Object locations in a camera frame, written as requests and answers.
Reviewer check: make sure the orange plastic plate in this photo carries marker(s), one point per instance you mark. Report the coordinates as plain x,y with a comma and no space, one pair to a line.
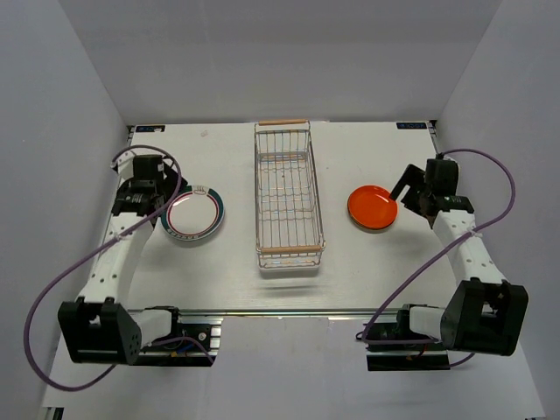
371,206

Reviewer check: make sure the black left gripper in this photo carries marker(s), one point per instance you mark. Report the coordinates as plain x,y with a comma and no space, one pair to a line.
170,181

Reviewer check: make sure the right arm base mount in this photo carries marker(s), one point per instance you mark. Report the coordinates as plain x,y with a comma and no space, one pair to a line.
408,340

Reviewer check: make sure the white plate green red rim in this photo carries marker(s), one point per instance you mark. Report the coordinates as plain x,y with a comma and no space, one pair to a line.
195,214

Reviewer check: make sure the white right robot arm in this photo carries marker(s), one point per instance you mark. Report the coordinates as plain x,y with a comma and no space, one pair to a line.
486,312

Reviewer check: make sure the right table corner label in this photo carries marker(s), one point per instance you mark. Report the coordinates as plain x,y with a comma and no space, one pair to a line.
411,125

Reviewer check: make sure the white plate red characters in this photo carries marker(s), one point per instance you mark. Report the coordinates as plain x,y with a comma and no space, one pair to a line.
191,244

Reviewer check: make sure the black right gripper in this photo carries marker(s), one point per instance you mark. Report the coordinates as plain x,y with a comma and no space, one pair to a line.
413,177

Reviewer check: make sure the metal wire dish rack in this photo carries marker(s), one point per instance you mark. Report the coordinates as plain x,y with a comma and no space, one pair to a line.
288,218

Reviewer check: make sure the white drip tray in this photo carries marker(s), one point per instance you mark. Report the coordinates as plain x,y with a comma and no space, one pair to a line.
291,265

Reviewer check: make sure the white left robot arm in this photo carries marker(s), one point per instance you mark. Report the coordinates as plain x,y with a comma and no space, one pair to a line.
98,326

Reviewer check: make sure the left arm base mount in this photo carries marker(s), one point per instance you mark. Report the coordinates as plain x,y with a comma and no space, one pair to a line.
174,339

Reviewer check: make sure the left table corner label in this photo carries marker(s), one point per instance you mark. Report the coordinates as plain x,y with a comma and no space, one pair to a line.
149,128

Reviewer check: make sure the yellow patterned plate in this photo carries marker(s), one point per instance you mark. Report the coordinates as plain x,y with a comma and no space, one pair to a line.
371,230

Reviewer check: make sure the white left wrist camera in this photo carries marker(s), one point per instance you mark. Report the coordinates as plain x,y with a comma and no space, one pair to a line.
123,166

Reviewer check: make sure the table corner label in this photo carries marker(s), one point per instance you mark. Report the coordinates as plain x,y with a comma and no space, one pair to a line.
149,128
411,125

